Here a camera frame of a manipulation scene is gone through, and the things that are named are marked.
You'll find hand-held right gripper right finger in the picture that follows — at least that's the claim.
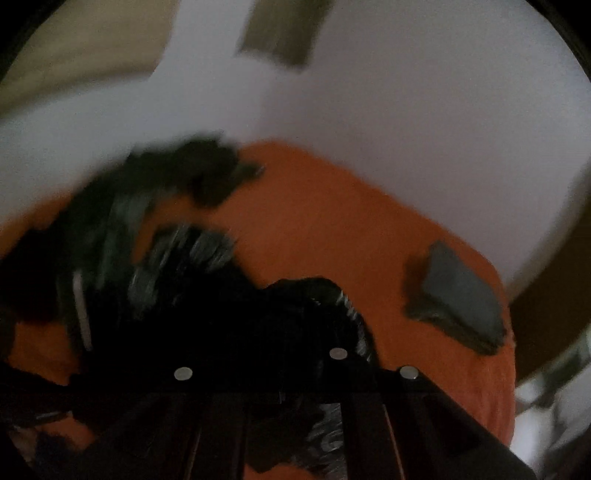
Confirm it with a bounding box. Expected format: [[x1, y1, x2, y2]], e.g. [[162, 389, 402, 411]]
[[323, 346, 536, 480]]

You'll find black patterned garment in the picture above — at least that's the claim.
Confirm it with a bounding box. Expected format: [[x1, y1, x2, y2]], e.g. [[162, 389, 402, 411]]
[[69, 224, 384, 478]]

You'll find orange blanket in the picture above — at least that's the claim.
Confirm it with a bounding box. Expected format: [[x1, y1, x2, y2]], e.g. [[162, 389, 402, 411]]
[[0, 141, 518, 480]]

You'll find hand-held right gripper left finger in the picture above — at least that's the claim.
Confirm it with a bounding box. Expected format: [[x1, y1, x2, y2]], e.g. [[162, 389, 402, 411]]
[[69, 366, 251, 480]]

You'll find barred window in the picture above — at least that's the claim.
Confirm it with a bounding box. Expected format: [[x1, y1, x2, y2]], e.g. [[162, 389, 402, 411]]
[[235, 0, 325, 71]]

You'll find folded grey garment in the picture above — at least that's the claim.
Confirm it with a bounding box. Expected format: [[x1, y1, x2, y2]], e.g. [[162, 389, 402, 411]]
[[404, 240, 507, 356]]

